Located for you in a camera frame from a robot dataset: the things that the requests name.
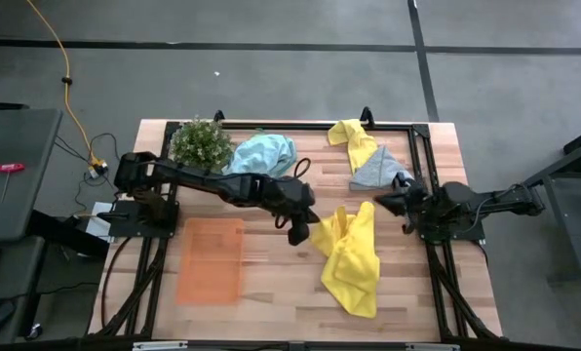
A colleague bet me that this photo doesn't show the black desk beam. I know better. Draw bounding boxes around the black desk beam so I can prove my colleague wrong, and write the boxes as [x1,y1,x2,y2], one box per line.
[26,209,111,259]

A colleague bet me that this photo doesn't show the orange translucent plastic bin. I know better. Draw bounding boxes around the orange translucent plastic bin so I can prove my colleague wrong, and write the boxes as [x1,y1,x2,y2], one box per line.
[175,216,247,307]

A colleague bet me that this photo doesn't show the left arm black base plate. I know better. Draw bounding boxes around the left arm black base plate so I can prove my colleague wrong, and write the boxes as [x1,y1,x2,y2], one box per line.
[97,198,180,240]

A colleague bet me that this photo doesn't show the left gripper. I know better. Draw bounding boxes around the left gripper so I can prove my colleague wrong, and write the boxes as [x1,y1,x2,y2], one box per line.
[268,175,322,225]

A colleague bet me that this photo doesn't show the white flat box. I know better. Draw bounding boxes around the white flat box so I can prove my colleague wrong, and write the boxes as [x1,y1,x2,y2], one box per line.
[84,201,116,244]

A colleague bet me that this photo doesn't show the light blue microfiber towel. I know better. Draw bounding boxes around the light blue microfiber towel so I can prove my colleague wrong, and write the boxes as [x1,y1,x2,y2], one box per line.
[220,134,299,179]

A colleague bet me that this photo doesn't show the silver metal bracket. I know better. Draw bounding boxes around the silver metal bracket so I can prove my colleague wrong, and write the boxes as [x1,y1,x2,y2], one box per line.
[405,342,461,351]
[132,340,189,351]

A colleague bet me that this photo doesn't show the red T-handle hex key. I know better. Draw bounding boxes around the red T-handle hex key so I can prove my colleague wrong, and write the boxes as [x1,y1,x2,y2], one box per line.
[0,162,27,204]

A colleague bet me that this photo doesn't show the dark grey desk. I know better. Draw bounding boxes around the dark grey desk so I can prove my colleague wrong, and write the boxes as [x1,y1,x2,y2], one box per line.
[0,107,64,245]

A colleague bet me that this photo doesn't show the dark grey metal stand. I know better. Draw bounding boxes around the dark grey metal stand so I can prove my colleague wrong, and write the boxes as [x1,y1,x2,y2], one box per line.
[523,121,581,285]

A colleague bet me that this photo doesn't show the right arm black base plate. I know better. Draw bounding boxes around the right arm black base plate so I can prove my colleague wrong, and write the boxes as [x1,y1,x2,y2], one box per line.
[419,214,486,245]

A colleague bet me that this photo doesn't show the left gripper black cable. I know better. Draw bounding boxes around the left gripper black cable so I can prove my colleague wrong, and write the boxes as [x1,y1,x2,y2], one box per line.
[292,156,313,179]

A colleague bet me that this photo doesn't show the dark low desk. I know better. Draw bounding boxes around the dark low desk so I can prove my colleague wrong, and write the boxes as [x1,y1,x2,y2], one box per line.
[0,236,48,347]

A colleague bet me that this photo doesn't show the dark curved hose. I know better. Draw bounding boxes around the dark curved hose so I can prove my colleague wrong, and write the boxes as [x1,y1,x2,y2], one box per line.
[99,236,136,329]

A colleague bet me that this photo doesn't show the thin black floor cable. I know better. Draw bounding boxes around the thin black floor cable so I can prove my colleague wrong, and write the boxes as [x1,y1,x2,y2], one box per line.
[54,131,122,215]

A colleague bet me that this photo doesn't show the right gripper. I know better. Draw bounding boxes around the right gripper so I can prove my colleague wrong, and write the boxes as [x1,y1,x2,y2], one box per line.
[373,187,436,228]

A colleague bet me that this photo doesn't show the yellow microfiber towel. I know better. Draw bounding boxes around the yellow microfiber towel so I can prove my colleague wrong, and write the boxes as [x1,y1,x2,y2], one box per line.
[327,118,379,176]
[309,201,382,320]

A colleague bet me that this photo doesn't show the small artificial green plant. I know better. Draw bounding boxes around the small artificial green plant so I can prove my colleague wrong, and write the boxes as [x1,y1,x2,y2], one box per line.
[169,115,237,173]

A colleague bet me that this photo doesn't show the black aluminium table frame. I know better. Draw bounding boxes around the black aluminium table frame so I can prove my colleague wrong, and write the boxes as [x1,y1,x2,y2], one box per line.
[91,107,502,342]

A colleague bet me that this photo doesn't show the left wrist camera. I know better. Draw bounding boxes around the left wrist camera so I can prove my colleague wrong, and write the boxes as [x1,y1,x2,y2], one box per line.
[287,219,312,247]

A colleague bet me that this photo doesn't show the yellow extension cable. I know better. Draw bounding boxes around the yellow extension cable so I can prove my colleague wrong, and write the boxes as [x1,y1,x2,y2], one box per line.
[24,0,101,165]

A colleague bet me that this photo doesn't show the grey microfiber towel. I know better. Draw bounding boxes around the grey microfiber towel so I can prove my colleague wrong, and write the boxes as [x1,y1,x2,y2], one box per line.
[347,144,415,192]

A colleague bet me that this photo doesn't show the yellow cable plug connector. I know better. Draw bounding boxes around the yellow cable plug connector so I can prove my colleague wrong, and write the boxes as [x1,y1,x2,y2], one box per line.
[86,156,110,179]

